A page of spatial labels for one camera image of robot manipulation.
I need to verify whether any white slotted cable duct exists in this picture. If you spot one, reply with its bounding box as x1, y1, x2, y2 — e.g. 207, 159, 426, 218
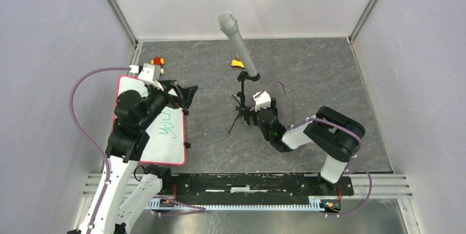
144, 198, 341, 213

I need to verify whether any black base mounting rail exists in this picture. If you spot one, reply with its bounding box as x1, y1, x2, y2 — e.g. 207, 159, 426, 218
159, 172, 354, 205

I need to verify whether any yellow eraser block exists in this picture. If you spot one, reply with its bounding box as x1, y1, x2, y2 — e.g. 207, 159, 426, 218
231, 59, 245, 69

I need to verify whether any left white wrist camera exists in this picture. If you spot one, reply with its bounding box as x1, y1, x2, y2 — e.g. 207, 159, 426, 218
129, 63, 165, 91

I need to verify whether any colourful toy block pile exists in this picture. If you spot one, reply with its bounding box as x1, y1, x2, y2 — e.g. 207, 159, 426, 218
151, 57, 165, 75

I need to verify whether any grey microphone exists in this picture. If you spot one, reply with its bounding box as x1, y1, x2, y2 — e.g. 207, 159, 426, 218
218, 12, 260, 133

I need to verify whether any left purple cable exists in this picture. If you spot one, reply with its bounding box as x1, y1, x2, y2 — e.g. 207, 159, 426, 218
69, 66, 141, 234

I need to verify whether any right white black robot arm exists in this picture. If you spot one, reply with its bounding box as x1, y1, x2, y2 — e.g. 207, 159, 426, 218
242, 99, 366, 194

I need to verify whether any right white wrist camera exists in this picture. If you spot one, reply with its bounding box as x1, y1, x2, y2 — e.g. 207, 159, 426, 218
252, 91, 271, 112

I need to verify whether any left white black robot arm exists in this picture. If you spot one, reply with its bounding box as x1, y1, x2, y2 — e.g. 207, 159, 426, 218
71, 80, 198, 233

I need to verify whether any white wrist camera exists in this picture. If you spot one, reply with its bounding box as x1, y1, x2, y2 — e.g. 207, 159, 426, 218
129, 63, 165, 91
252, 91, 271, 112

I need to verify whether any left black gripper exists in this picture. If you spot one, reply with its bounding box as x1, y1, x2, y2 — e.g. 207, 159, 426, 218
137, 79, 197, 130

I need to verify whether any pink framed whiteboard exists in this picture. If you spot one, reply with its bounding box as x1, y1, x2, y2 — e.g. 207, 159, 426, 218
116, 75, 186, 166

